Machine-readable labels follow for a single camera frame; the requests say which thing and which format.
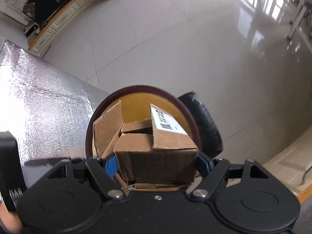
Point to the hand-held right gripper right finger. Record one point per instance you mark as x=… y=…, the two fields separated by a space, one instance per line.
x=203 y=165

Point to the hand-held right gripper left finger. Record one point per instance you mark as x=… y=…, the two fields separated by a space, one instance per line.
x=111 y=167

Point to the brown paper bag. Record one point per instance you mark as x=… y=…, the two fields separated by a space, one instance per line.
x=156 y=151

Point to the round wooden trash bin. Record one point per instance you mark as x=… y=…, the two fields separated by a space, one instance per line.
x=136 y=107

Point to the beige low cabinet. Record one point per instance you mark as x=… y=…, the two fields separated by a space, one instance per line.
x=290 y=160

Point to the cream low drawer cabinet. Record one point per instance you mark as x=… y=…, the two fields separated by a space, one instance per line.
x=68 y=17

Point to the black lettered sign board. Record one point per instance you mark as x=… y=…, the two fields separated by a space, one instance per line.
x=46 y=0

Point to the white metal rack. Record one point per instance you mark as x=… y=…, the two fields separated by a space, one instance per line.
x=296 y=19

